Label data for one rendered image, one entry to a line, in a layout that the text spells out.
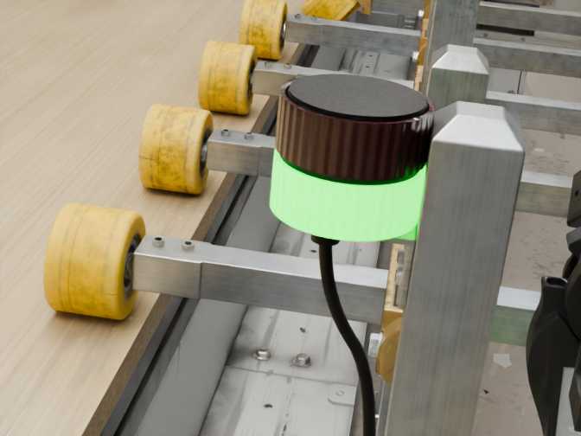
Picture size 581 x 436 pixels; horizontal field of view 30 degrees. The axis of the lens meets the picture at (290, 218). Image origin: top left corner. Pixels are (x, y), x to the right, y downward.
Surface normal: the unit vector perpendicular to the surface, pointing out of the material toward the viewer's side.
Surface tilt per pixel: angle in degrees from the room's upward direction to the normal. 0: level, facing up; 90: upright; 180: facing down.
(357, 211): 90
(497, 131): 45
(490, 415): 0
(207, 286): 90
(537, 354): 98
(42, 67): 0
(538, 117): 90
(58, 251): 56
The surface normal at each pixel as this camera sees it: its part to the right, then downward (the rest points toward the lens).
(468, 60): -0.04, -0.37
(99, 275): -0.12, 0.20
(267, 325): 0.09, -0.91
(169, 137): -0.07, -0.15
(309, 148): -0.59, 0.27
